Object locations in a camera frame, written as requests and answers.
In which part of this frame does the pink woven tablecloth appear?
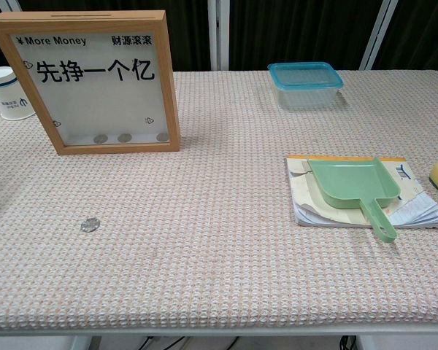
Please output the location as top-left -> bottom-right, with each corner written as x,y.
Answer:
0,69 -> 438,333

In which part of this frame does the worn paper notebook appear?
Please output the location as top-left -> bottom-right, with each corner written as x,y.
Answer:
285,155 -> 438,229

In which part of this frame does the clear container blue lid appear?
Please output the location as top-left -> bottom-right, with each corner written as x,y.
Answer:
266,61 -> 345,110

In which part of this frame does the green plastic dustpan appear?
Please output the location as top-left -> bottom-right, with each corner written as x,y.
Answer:
306,156 -> 402,244

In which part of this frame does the black curtain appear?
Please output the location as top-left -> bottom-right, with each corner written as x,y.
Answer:
372,0 -> 438,74
228,0 -> 383,71
18,0 -> 210,72

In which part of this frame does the white paper cup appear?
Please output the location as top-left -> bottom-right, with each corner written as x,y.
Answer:
0,66 -> 37,122

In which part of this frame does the wooden frame money box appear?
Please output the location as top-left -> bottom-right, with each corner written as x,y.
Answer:
0,9 -> 182,157

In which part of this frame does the white frame post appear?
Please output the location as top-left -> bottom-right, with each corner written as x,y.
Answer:
207,0 -> 231,72
358,0 -> 402,71

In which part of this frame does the black cable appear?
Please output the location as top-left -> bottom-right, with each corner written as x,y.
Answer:
140,335 -> 193,350
337,335 -> 358,350

